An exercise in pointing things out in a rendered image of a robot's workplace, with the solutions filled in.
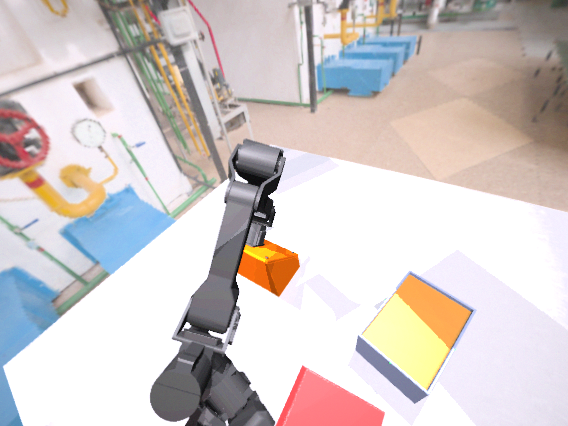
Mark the red square lid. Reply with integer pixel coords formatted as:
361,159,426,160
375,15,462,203
275,365,385,426

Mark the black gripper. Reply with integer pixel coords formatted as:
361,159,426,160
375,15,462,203
201,357,275,426

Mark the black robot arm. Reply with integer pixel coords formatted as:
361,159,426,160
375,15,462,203
150,138,286,426

